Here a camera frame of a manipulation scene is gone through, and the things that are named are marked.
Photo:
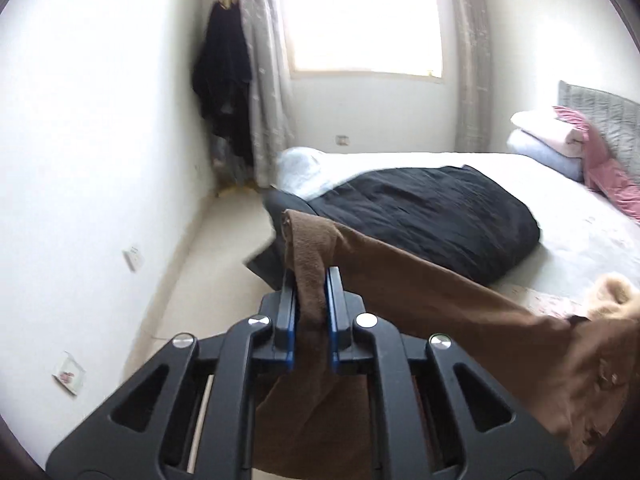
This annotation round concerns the pink velvet pillow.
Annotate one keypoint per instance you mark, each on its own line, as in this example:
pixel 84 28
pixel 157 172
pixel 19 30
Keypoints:
pixel 609 179
pixel 594 149

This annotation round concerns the left grey curtain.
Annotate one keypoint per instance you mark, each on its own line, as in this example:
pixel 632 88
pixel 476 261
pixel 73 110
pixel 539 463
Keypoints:
pixel 270 101

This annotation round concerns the grey curtain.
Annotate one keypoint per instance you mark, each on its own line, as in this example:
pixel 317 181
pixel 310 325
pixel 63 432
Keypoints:
pixel 270 101
pixel 474 75

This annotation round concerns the paper scrap on floor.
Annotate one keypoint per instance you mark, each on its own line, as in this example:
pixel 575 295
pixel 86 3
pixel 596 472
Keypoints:
pixel 69 374

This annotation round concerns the black quilted jacket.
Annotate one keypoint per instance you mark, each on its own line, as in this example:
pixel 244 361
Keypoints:
pixel 455 217

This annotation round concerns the folded light blue blanket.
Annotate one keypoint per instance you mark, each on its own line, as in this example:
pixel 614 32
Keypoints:
pixel 522 143

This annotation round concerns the pink velvet pillow front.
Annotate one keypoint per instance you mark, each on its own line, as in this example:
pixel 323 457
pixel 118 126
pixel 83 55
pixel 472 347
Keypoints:
pixel 609 179

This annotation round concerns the hanging black clothes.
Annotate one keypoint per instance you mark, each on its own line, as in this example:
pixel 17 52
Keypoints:
pixel 221 80

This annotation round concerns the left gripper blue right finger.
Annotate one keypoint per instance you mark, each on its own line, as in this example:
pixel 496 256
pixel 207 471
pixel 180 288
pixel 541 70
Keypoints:
pixel 338 304

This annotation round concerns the grey padded headboard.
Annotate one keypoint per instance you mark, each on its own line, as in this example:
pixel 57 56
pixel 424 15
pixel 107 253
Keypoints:
pixel 617 119

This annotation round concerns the pink velvet pillow back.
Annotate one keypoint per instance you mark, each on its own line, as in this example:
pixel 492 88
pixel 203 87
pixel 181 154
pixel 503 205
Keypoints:
pixel 594 149

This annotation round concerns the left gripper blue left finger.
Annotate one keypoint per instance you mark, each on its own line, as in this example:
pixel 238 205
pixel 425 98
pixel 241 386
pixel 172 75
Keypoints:
pixel 285 323

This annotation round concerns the cherry print blanket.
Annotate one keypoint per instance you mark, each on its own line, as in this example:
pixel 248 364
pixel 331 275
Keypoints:
pixel 541 303

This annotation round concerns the white wall socket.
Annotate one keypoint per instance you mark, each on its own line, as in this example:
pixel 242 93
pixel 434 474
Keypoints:
pixel 134 259

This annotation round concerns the right grey curtain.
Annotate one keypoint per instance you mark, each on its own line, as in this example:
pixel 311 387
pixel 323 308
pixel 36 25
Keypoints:
pixel 474 75

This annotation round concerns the brown fur-collared jacket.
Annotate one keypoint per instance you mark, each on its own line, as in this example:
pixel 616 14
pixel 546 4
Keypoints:
pixel 449 379

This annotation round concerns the window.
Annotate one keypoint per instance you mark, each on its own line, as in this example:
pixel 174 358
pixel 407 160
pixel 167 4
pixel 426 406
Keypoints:
pixel 390 37

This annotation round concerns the folded cream blanket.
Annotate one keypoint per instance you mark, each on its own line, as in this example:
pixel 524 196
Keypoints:
pixel 546 126

